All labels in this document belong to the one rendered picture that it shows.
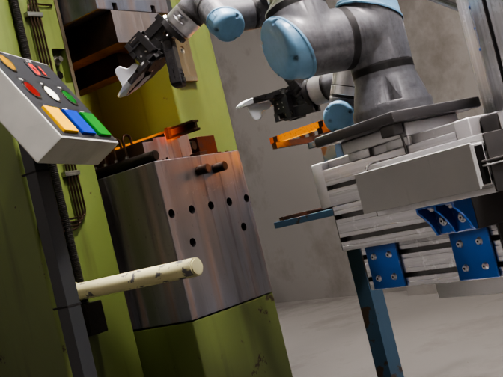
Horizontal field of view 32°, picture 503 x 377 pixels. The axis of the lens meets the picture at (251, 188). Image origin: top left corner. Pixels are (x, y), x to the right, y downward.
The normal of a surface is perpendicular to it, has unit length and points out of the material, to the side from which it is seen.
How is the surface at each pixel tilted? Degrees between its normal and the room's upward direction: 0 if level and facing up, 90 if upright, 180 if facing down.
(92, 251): 90
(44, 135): 90
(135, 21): 90
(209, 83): 90
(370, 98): 72
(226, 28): 133
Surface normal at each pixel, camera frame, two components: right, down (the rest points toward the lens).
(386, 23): 0.33, -0.11
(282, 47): -0.87, 0.33
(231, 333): 0.77, -0.21
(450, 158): -0.81, 0.18
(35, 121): -0.21, 0.01
